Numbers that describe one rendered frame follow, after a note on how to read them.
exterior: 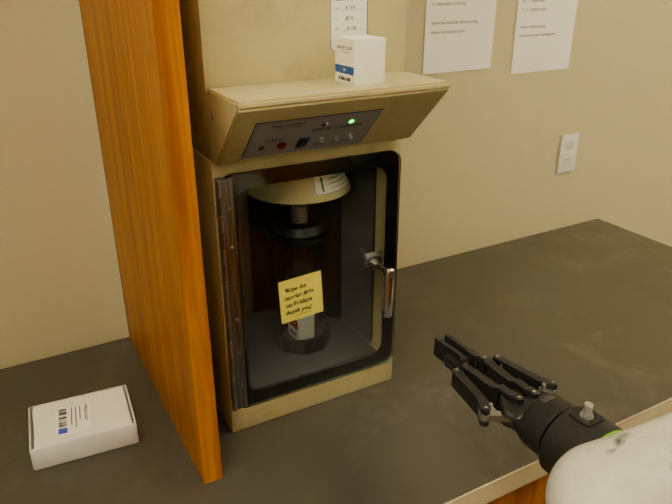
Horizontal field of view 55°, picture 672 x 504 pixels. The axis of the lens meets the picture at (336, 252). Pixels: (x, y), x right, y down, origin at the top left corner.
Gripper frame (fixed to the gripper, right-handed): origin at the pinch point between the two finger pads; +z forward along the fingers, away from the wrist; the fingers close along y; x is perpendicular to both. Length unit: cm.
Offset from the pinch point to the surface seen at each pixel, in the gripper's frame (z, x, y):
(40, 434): 33, 17, 55
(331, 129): 16.3, -30.7, 12.1
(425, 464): 1.6, 20.3, 2.4
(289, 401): 23.4, 17.8, 15.8
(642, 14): 67, -42, -116
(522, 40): 66, -36, -71
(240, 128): 14.3, -32.5, 26.2
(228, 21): 23, -45, 24
